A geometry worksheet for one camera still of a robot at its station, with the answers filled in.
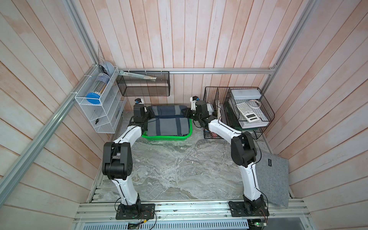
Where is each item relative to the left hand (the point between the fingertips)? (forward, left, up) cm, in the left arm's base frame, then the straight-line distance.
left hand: (152, 109), depth 96 cm
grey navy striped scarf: (-7, -12, -4) cm, 14 cm away
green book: (0, -58, -11) cm, 59 cm away
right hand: (0, -19, 0) cm, 19 cm away
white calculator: (-8, -63, +4) cm, 63 cm away
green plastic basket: (-15, +4, -9) cm, 18 cm away
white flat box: (+11, -65, +5) cm, 66 cm away
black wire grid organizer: (+19, -48, -3) cm, 52 cm away
